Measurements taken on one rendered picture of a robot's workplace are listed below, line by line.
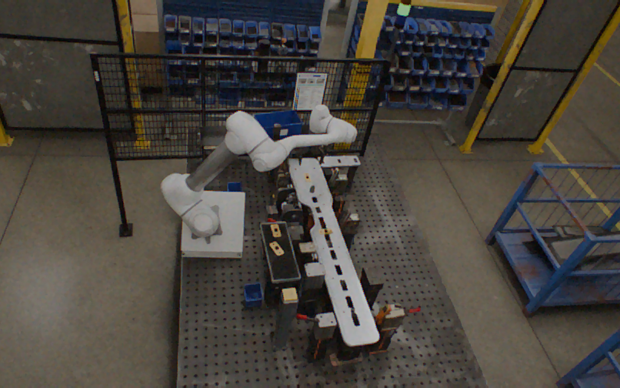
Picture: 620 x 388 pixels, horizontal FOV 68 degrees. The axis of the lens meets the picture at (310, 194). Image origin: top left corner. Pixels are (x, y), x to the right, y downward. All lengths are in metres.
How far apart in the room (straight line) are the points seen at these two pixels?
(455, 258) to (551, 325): 0.89
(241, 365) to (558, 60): 4.23
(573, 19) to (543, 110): 1.04
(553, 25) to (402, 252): 2.84
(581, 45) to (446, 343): 3.54
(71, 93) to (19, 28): 0.62
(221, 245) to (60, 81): 2.33
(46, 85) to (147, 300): 2.09
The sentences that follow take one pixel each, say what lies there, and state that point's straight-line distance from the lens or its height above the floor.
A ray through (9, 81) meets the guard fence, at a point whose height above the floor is 0.64.
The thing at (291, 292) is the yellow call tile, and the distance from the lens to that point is 2.20.
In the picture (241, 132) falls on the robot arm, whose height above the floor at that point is 1.65.
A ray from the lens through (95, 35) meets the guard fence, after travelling 4.25.
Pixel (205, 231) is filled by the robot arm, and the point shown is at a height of 1.05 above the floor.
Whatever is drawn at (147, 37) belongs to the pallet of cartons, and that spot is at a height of 0.68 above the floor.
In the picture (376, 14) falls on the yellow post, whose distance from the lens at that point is 3.17.
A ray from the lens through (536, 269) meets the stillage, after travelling 4.33.
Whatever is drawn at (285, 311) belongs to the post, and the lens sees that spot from 2.24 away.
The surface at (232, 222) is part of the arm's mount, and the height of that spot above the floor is 0.88.
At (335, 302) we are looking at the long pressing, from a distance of 2.40.
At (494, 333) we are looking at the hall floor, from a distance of 3.95.
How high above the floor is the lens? 2.96
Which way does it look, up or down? 43 degrees down
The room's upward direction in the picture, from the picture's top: 12 degrees clockwise
